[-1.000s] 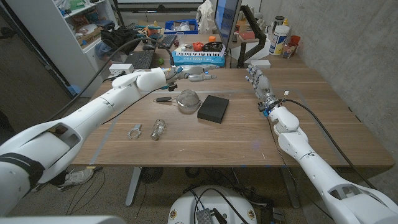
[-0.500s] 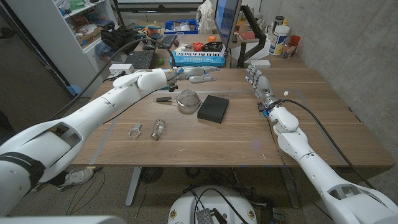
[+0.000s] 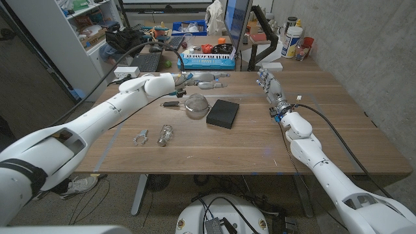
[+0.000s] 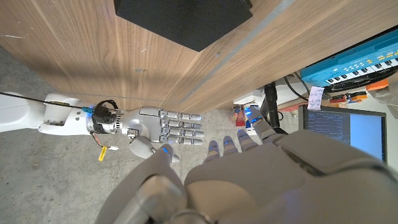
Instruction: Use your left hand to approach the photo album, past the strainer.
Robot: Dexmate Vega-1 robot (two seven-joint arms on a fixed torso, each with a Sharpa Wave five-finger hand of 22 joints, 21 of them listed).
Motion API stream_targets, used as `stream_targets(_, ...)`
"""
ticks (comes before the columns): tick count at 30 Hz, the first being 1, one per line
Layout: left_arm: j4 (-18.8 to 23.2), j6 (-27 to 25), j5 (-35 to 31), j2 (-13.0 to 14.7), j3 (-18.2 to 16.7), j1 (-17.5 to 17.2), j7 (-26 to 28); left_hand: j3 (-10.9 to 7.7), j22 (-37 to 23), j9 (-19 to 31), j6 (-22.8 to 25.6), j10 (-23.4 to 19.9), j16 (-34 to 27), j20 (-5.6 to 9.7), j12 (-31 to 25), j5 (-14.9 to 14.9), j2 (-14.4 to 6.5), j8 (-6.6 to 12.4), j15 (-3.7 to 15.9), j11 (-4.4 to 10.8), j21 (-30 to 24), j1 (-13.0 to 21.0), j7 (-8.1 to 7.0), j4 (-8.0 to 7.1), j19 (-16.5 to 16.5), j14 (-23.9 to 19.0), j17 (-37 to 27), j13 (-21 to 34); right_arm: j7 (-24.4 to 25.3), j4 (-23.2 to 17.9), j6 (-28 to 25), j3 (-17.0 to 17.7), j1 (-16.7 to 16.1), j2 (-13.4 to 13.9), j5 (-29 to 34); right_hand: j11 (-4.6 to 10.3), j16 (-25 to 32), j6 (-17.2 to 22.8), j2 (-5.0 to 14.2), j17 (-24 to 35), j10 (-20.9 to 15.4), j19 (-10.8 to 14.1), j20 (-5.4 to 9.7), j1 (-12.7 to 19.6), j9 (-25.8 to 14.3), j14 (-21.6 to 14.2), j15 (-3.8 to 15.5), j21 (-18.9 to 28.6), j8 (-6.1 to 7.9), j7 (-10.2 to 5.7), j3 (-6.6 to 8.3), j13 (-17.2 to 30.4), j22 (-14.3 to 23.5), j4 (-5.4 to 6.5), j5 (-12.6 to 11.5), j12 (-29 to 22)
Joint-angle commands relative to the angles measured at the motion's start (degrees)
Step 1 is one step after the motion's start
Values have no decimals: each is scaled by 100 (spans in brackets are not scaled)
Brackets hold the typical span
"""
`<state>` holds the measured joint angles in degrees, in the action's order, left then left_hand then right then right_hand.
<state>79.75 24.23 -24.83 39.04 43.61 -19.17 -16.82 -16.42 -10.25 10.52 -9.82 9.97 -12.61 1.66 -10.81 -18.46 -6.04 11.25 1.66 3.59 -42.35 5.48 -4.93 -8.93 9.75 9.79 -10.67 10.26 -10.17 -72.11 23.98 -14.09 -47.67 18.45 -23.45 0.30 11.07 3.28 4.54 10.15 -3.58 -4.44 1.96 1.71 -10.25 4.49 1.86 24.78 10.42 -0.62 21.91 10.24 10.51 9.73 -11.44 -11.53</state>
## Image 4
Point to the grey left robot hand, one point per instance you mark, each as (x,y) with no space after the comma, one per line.
(264,186)

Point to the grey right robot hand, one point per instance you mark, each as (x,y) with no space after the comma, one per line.
(155,124)

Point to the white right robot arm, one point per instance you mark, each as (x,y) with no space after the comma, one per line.
(62,121)

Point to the black photo album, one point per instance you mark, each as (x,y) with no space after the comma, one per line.
(183,21)

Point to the right wrist connector lead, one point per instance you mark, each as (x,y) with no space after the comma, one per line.
(102,153)

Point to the glass jar red contents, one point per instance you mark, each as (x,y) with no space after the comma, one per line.
(239,116)

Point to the white box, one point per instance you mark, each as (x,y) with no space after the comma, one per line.
(248,98)

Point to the computer monitor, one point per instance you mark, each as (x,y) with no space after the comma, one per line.
(342,127)

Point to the white paper note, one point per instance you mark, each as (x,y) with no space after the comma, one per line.
(315,98)

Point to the white plastic bag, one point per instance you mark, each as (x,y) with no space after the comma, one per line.
(388,99)

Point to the blue toy piano keyboard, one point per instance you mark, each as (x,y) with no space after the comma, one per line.
(351,62)

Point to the red-orange toy block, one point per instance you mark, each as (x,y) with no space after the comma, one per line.
(377,84)

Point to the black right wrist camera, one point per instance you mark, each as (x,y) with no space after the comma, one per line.
(104,116)

